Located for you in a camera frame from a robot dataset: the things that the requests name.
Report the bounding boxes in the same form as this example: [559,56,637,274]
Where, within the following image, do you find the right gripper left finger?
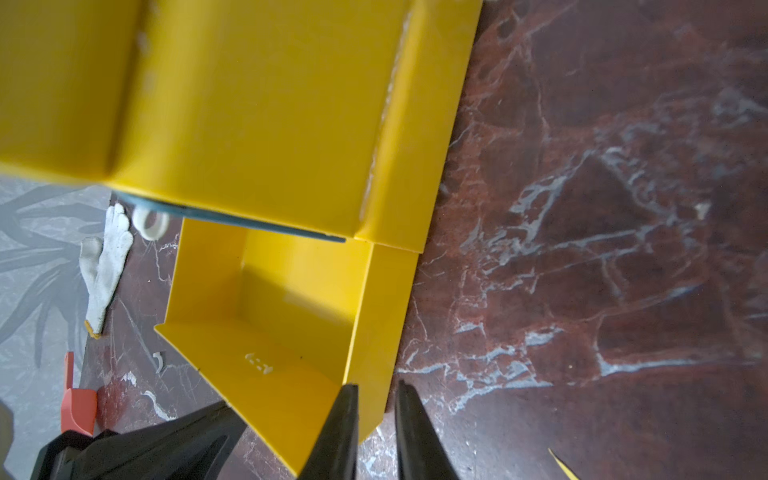
[297,384,359,480]

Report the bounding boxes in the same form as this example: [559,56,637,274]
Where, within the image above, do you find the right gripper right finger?
[395,380,459,480]

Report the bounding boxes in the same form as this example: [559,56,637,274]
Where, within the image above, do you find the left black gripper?
[30,401,246,480]

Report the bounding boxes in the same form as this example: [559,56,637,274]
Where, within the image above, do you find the yellow drawer cabinet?
[1,1,481,252]

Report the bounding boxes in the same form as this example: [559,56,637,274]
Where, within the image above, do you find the white work glove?
[79,203,134,339]

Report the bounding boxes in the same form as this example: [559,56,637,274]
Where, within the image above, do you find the red plastic scoop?
[60,351,98,437]

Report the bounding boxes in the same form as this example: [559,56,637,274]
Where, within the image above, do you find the yellow bottom drawer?
[157,219,418,473]

